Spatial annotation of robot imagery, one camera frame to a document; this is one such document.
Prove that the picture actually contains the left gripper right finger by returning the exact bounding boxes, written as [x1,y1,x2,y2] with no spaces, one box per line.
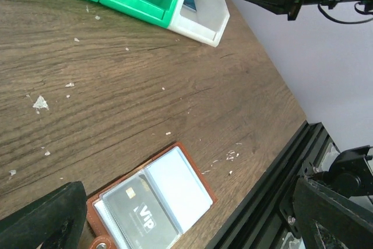
[294,178,372,248]

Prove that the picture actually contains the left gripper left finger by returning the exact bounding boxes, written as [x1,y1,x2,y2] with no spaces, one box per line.
[1,181,87,249]

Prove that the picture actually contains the brown leather card holder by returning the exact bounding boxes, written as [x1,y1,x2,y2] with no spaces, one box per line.
[87,142,217,248]

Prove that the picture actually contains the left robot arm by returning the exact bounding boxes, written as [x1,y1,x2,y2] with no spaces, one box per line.
[1,146,372,248]

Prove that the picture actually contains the black VIP card in holder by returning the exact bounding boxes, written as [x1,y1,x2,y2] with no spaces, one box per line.
[94,173,180,248]

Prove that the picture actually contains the blue card in bin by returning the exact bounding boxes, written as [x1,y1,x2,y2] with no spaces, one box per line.
[183,0,197,12]

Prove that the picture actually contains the white bin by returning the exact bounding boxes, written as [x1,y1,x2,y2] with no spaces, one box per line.
[168,0,230,47]

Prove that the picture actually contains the black aluminium frame rail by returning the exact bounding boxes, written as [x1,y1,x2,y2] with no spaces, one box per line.
[207,122,333,248]

